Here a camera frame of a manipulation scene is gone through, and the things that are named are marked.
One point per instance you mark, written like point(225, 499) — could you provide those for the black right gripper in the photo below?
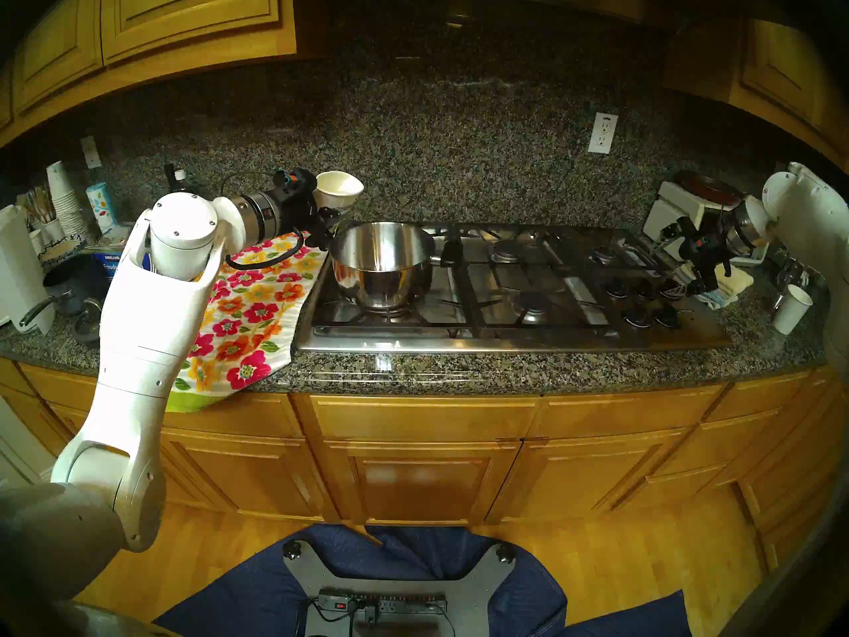
point(706, 251)

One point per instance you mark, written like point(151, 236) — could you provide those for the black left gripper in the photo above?
point(292, 204)

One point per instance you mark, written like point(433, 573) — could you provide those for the white paper cup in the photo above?
point(338, 191)

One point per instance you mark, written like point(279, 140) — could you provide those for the large black stove knob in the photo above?
point(638, 318)
point(666, 318)

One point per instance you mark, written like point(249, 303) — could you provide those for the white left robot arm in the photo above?
point(146, 324)

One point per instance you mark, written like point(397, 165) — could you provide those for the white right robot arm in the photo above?
point(809, 211)

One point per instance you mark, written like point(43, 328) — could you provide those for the small black stove knob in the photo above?
point(617, 288)
point(643, 288)
point(668, 294)

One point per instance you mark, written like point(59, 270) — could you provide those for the stainless steel pot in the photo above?
point(378, 277)

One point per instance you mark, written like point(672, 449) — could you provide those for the colourful patterned paper cup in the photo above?
point(101, 208)

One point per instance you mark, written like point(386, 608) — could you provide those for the white utensil holder cup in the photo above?
point(52, 231)

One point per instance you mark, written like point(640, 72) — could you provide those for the striped blue yellow dish towel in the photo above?
point(733, 284)

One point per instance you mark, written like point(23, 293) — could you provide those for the narrow black cast iron grate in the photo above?
point(637, 257)

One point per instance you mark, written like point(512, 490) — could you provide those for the white kitchen appliance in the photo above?
point(670, 208)

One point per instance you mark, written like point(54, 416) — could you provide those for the small black capped gas burner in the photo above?
point(605, 255)

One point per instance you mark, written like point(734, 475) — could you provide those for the dark red plate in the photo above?
point(710, 188)

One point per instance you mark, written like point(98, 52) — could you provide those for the stainless steel gas cooktop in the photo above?
point(584, 304)

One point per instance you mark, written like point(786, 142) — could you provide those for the metal measuring cups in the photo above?
point(789, 271)

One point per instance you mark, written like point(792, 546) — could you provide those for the white mug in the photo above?
point(792, 310)

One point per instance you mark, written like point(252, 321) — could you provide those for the wide black cast iron grate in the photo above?
point(540, 326)
point(411, 317)

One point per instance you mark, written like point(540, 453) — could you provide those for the floral printed cloth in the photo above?
point(252, 324)

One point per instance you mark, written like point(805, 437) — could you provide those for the soy sauce bottle white cap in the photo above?
point(180, 176)

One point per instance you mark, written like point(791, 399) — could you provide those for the blue Kirkland foil box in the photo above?
point(109, 267)

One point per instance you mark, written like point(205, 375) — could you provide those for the stack of white paper cups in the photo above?
point(63, 191)

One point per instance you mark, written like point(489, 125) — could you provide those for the patterned shallow bowl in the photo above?
point(63, 249)

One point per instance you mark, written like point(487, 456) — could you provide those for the wooden base cabinets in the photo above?
point(418, 483)

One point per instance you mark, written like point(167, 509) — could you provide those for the wooden chopsticks bundle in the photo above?
point(41, 204)

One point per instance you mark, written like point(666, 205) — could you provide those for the tall white container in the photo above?
point(23, 271)

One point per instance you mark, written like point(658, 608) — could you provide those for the dark blue cloth cover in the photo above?
point(252, 596)

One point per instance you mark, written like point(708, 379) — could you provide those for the black power strip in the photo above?
point(398, 602)

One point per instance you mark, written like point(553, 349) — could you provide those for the white wall power outlet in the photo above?
point(603, 133)
point(91, 152)

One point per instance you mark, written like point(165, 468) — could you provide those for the wooden wall cabinet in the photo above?
point(783, 71)
point(186, 12)

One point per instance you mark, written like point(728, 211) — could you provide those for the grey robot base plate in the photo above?
point(477, 596)

